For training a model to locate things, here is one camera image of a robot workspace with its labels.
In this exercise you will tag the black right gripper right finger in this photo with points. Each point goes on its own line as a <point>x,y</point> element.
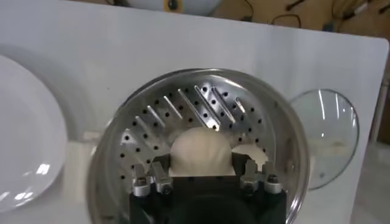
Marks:
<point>251,178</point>

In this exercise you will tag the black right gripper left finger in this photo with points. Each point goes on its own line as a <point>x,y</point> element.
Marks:
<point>160,178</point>

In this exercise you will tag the white steamed baozi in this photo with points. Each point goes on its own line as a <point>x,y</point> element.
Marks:
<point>201,152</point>

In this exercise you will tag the round glass pot lid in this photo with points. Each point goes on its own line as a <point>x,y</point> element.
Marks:
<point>329,128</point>

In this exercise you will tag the stainless steel steamer basket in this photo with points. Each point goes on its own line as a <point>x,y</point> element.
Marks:
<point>182,106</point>

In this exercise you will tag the white round plate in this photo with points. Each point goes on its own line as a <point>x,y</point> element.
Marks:
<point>30,137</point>

